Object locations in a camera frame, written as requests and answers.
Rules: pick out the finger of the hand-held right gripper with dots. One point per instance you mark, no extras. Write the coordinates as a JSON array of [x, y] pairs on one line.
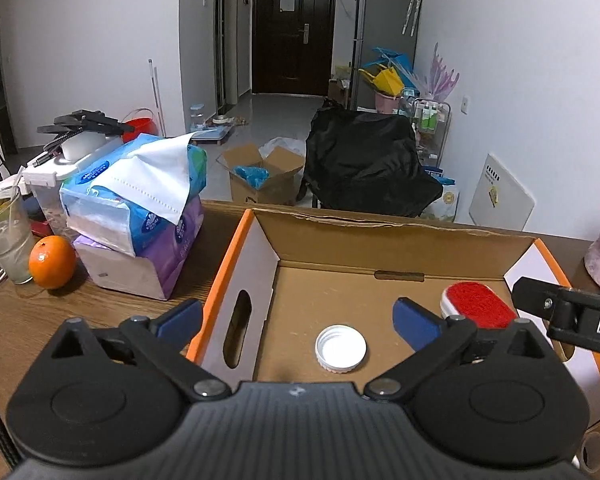
[[535, 297]]

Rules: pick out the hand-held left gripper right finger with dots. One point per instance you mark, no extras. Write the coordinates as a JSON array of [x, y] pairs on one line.
[[416, 327]]

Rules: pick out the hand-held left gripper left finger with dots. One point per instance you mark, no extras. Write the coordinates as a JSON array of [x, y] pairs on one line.
[[181, 321]]

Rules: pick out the red and white lint brush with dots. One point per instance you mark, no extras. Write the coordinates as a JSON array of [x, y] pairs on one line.
[[477, 305]]

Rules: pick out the white plastic lid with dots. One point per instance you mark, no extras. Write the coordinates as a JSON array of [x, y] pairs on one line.
[[341, 349]]

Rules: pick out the orange-edged cardboard box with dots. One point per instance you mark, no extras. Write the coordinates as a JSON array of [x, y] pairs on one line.
[[330, 285]]

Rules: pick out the purple tissue pack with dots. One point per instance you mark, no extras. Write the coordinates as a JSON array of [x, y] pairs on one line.
[[145, 265]]

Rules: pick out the white leaning board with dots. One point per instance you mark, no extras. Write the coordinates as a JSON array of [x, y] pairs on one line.
[[500, 197]]

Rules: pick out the brown tape roll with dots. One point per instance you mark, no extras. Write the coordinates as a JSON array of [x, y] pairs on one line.
[[594, 452]]

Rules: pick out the white sack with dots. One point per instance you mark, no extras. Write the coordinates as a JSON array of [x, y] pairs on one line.
[[447, 199]]

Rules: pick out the blue tissue pack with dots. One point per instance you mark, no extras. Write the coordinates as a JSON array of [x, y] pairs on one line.
[[130, 195]]

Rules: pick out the orange fruit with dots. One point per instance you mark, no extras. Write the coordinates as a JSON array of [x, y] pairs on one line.
[[52, 262]]

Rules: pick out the open brown carton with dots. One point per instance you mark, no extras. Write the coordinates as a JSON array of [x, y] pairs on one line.
[[250, 185]]

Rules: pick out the blue crumpled bags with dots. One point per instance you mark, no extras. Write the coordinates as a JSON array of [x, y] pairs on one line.
[[251, 175]]

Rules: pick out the black covered chair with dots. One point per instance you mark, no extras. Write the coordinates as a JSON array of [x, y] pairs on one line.
[[370, 160]]

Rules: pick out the clear container with white lid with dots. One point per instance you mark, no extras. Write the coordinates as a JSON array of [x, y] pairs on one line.
[[50, 187]]

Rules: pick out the white floor tray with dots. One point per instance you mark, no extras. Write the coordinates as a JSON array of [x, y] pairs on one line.
[[212, 135]]

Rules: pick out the glass cup with straw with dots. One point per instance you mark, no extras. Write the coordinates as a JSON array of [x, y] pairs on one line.
[[5, 245]]

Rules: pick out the red bucket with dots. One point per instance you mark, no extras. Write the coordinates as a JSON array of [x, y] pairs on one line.
[[141, 127]]

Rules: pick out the white round appliance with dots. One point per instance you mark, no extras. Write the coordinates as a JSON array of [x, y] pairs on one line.
[[80, 146]]

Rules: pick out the white plastic bag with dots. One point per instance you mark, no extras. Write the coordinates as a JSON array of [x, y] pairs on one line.
[[286, 146]]

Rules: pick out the pet water dispenser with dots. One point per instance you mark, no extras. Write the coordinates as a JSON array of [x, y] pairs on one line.
[[197, 117]]

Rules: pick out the metal trolley rack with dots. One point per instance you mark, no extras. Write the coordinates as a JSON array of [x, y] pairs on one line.
[[430, 120]]

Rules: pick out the black folding stand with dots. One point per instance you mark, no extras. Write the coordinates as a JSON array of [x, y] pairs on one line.
[[85, 122]]

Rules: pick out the pink bucket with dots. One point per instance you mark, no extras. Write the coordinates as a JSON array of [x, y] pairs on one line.
[[387, 102]]

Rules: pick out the yellow bag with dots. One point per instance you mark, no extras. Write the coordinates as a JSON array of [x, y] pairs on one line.
[[387, 79]]

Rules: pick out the blue plastic bag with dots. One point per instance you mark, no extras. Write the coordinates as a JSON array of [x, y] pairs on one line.
[[389, 57]]

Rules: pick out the grey refrigerator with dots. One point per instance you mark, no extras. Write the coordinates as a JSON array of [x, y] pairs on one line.
[[385, 30]]

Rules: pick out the dark brown door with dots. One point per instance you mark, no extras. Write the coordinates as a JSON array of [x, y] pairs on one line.
[[292, 27]]

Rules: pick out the folded pale umbrella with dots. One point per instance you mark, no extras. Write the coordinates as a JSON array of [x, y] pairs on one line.
[[414, 0]]

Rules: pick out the paper sheet on door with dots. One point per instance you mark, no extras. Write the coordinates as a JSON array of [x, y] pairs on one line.
[[287, 0]]

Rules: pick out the white wall socket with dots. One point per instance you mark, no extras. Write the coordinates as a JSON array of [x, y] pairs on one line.
[[464, 105]]

